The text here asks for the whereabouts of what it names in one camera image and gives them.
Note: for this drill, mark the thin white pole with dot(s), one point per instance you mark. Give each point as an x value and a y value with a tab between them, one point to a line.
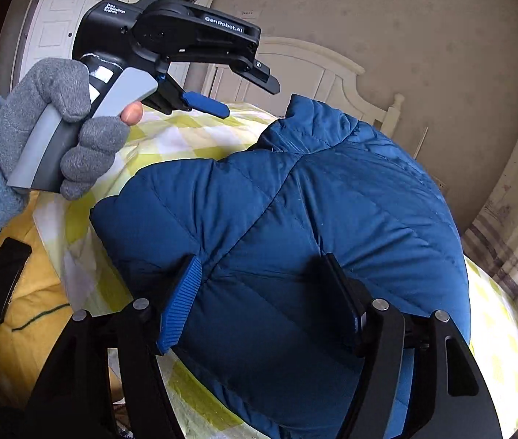
421	142

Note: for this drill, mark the blue quilted jacket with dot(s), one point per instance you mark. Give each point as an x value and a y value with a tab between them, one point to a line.
286	215

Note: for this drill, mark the person's left hand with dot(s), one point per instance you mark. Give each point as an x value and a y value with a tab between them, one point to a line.
35	96

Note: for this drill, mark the white wooden headboard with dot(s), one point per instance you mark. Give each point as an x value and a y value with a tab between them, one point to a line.
313	68

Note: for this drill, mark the black smartphone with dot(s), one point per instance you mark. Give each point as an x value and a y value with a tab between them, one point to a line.
3	279

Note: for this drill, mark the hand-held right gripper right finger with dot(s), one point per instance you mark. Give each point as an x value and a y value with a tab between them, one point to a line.
345	297

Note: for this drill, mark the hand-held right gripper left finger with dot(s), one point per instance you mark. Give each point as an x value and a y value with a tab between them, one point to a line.
181	306

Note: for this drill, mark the yellow checkered bed sheet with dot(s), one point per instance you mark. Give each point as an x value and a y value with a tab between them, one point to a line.
172	130

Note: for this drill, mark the printed curtain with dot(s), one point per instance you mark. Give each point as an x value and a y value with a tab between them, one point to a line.
514	192

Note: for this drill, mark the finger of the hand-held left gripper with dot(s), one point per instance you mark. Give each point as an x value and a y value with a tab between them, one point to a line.
206	104
259	73

